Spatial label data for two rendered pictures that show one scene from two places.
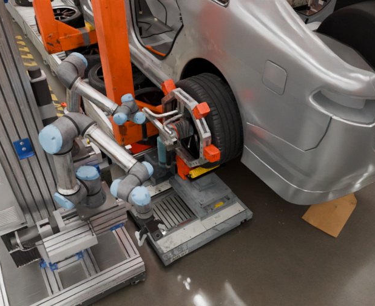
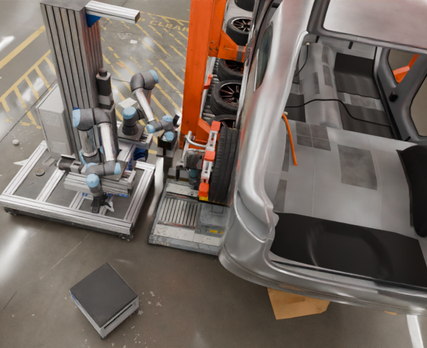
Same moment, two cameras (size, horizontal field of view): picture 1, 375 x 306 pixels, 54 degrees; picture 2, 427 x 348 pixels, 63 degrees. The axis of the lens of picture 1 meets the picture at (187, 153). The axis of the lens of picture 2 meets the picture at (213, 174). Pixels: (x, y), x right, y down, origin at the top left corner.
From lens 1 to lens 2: 1.33 m
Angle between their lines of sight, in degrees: 24
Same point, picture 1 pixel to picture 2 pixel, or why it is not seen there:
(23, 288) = (63, 193)
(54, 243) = (72, 178)
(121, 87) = (189, 108)
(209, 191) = (214, 217)
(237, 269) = (187, 280)
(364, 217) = (318, 326)
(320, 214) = (285, 295)
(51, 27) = (216, 36)
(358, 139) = (250, 244)
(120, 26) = (199, 66)
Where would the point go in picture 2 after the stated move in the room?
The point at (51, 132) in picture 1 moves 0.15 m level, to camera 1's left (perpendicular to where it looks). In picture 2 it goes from (75, 114) to (62, 103)
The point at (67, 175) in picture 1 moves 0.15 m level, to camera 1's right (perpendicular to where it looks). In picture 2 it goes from (84, 143) to (97, 155)
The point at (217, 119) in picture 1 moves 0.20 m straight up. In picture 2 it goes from (217, 169) to (220, 151)
